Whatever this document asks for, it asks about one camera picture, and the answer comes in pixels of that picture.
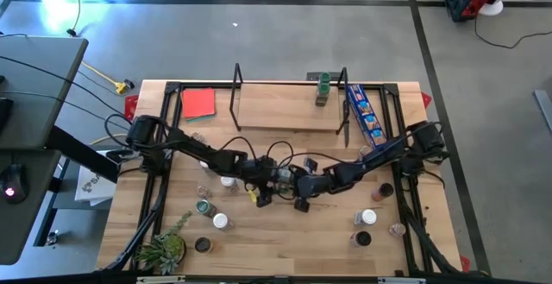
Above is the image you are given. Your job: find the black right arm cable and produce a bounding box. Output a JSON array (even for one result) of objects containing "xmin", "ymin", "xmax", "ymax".
[{"xmin": 284, "ymin": 152, "xmax": 361, "ymax": 167}]

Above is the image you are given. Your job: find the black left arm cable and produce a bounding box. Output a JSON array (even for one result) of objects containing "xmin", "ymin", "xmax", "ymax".
[{"xmin": 215, "ymin": 135, "xmax": 297, "ymax": 177}]

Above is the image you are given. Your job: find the white printed paper sheet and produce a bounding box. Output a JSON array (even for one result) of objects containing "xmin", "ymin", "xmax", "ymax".
[{"xmin": 73, "ymin": 165, "xmax": 117, "ymax": 207}]

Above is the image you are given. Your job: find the yellow extension cable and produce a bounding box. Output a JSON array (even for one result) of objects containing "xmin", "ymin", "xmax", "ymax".
[{"xmin": 80, "ymin": 60, "xmax": 129, "ymax": 95}]

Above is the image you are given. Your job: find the long black floor cable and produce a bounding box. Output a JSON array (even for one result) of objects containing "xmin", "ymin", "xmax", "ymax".
[{"xmin": 474, "ymin": 14, "xmax": 552, "ymax": 50}]

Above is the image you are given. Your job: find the black-lid orange spice jar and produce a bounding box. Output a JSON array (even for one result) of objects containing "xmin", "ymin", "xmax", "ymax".
[{"xmin": 193, "ymin": 237, "xmax": 216, "ymax": 254}]

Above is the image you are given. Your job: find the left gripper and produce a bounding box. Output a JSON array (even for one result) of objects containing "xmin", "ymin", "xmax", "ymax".
[{"xmin": 239, "ymin": 156, "xmax": 281, "ymax": 208}]

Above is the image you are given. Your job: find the grey office desk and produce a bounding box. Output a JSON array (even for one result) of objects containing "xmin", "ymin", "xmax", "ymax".
[{"xmin": 0, "ymin": 35, "xmax": 90, "ymax": 266}]

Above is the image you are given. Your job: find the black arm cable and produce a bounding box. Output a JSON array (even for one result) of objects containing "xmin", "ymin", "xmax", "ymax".
[
  {"xmin": 215, "ymin": 135, "xmax": 297, "ymax": 177},
  {"xmin": 284, "ymin": 152, "xmax": 361, "ymax": 167}
]

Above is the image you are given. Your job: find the black floor cable with plug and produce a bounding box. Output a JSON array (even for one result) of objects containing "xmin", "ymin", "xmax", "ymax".
[{"xmin": 66, "ymin": 0, "xmax": 83, "ymax": 37}]

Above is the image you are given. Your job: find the red paper folder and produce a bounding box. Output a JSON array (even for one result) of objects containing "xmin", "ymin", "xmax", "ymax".
[{"xmin": 180, "ymin": 87, "xmax": 216, "ymax": 120}]

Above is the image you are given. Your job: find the blue cracker box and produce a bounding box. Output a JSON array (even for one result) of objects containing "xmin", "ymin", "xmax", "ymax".
[{"xmin": 346, "ymin": 84, "xmax": 388, "ymax": 149}]

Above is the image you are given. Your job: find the black kitchen knife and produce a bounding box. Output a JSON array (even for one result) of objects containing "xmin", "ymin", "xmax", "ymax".
[{"xmin": 342, "ymin": 99, "xmax": 351, "ymax": 148}]

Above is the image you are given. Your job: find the black metal rig frame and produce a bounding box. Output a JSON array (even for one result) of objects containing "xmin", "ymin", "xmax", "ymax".
[{"xmin": 101, "ymin": 79, "xmax": 469, "ymax": 284}]

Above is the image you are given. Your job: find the black diagonal beam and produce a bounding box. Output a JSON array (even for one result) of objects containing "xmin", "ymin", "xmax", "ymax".
[{"xmin": 45, "ymin": 124, "xmax": 121, "ymax": 184}]

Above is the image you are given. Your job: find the black-lid purple-label spice jar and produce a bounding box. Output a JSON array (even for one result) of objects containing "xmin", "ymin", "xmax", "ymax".
[{"xmin": 348, "ymin": 230, "xmax": 373, "ymax": 249}]

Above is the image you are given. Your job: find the silver bracket strip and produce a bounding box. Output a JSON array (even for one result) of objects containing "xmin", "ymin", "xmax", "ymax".
[
  {"xmin": 136, "ymin": 275, "xmax": 186, "ymax": 284},
  {"xmin": 377, "ymin": 276, "xmax": 427, "ymax": 284}
]

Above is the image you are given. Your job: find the black computer mouse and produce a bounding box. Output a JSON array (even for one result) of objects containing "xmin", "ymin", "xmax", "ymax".
[{"xmin": 0, "ymin": 162, "xmax": 29, "ymax": 205}]

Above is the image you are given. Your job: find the potted succulent plant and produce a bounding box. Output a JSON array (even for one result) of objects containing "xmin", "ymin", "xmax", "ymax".
[{"xmin": 134, "ymin": 209, "xmax": 194, "ymax": 276}]

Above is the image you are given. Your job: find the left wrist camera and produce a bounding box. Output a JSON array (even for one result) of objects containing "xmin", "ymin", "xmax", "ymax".
[{"xmin": 254, "ymin": 156, "xmax": 277, "ymax": 173}]

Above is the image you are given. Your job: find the black keyboard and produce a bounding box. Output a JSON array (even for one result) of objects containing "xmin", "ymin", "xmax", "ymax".
[{"xmin": 0, "ymin": 97, "xmax": 14, "ymax": 134}]

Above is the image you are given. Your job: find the wooden shelf with black frame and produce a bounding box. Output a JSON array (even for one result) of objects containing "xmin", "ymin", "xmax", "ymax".
[{"xmin": 229, "ymin": 62, "xmax": 351, "ymax": 137}]

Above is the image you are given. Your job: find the black desk cable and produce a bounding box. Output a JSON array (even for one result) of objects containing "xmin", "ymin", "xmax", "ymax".
[
  {"xmin": 0, "ymin": 90, "xmax": 129, "ymax": 132},
  {"xmin": 0, "ymin": 54, "xmax": 133, "ymax": 123}
]

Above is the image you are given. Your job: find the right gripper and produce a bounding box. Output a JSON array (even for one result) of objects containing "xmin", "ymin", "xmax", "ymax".
[{"xmin": 294, "ymin": 172, "xmax": 336, "ymax": 214}]

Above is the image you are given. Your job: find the black-lid red-brown spice jar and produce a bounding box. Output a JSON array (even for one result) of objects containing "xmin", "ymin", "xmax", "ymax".
[{"xmin": 371, "ymin": 182, "xmax": 395, "ymax": 203}]

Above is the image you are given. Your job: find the grey metal bar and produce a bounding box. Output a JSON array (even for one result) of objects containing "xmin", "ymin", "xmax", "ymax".
[{"xmin": 533, "ymin": 88, "xmax": 552, "ymax": 134}]

